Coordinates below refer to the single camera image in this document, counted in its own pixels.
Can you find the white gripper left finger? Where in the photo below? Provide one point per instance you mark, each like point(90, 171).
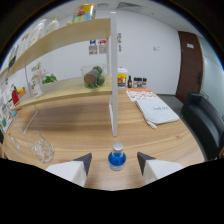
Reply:
point(72, 170)

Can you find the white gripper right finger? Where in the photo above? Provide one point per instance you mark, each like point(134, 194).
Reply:
point(156, 169)

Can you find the blue liquid bottle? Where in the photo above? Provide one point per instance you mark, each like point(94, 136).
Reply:
point(117, 161)

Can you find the white milk bottle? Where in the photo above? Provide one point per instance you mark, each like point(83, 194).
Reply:
point(36, 33)

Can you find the clear glass with ice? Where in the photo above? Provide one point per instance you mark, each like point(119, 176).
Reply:
point(41, 148)

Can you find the white cloth bag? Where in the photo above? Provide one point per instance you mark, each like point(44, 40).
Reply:
point(156, 111)

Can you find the black sofa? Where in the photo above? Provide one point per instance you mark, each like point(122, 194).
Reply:
point(203, 123)

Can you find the orange patterned paper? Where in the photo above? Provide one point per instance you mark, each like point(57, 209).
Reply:
point(140, 94)

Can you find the white two-tier wooden shelf rack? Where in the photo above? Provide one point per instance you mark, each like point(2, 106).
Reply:
point(66, 88)

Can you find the small spice jar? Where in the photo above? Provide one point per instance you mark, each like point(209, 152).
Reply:
point(144, 83)
point(140, 83)
point(135, 83)

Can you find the dark sauce bottle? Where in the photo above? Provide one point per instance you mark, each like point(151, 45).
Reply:
point(129, 82)

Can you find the green leafy plant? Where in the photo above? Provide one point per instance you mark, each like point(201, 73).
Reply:
point(49, 79)

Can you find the glass jar of limes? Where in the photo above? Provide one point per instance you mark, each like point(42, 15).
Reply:
point(96, 78)

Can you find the white and yellow tub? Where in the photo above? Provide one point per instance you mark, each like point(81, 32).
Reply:
point(122, 79)

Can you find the brown door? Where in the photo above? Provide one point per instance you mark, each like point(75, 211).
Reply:
point(190, 66)

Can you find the black and yellow bag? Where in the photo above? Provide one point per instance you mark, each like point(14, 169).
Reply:
point(13, 56)

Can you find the green-capped clear bottle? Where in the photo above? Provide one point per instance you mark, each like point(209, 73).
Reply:
point(53, 25)

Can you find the yellow snack bag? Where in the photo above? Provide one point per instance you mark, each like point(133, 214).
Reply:
point(84, 13)

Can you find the blue wall poster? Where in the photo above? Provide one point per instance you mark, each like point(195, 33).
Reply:
point(93, 47)

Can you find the red wall poster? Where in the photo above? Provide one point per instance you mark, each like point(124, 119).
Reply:
point(102, 46)

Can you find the multicolour wall poster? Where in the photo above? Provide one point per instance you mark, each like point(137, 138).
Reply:
point(119, 41)

